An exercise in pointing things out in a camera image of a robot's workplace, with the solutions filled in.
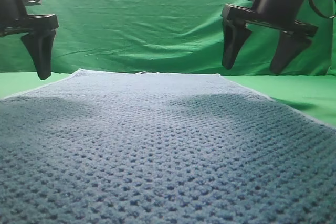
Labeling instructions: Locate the green backdrop cloth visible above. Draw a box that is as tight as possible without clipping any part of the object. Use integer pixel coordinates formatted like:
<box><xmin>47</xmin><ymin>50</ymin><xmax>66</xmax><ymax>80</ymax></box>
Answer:
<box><xmin>0</xmin><ymin>0</ymin><xmax>336</xmax><ymax>77</ymax></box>

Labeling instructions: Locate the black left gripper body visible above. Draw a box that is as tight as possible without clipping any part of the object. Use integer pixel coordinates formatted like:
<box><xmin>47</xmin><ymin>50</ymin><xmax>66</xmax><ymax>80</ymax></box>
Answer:
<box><xmin>1</xmin><ymin>0</ymin><xmax>59</xmax><ymax>37</ymax></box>

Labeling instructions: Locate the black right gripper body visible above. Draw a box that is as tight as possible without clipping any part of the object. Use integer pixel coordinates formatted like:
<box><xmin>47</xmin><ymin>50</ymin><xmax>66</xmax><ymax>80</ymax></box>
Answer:
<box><xmin>221</xmin><ymin>0</ymin><xmax>318</xmax><ymax>37</ymax></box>

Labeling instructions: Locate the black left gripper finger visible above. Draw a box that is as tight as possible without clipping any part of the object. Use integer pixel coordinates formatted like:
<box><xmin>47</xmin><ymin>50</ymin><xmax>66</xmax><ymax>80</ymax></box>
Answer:
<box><xmin>21</xmin><ymin>29</ymin><xmax>56</xmax><ymax>80</ymax></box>

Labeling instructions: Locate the blue waffle-weave towel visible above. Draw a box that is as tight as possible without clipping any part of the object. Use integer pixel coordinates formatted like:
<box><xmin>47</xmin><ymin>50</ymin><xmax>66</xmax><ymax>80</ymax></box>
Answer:
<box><xmin>1</xmin><ymin>70</ymin><xmax>335</xmax><ymax>223</ymax></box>

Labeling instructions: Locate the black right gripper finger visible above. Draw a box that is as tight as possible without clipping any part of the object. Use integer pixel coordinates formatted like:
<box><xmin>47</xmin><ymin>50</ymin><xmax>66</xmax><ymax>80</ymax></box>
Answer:
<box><xmin>269</xmin><ymin>31</ymin><xmax>311</xmax><ymax>75</ymax></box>
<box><xmin>222</xmin><ymin>19</ymin><xmax>252</xmax><ymax>70</ymax></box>

